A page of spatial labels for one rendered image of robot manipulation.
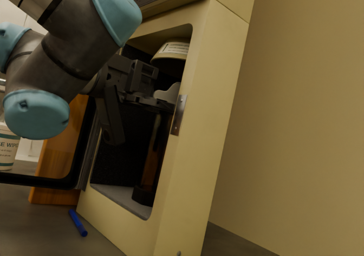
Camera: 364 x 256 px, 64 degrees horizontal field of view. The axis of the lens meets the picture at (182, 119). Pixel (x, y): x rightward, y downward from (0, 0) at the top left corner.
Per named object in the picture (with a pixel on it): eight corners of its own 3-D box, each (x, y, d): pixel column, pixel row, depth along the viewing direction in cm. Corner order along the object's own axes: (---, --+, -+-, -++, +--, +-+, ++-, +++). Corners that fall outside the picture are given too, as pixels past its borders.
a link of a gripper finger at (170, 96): (201, 89, 59) (157, 76, 57) (195, 117, 59) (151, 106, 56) (196, 90, 62) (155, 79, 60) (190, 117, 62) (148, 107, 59)
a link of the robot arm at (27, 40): (-18, 81, 41) (-13, 50, 47) (60, 102, 48) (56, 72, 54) (0, 36, 38) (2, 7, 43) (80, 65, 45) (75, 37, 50)
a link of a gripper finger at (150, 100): (176, 103, 56) (131, 91, 54) (174, 111, 56) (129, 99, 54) (170, 105, 61) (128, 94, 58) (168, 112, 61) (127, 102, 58)
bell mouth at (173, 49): (190, 84, 79) (194, 64, 79) (242, 83, 65) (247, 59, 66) (135, 61, 67) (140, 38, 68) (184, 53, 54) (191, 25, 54)
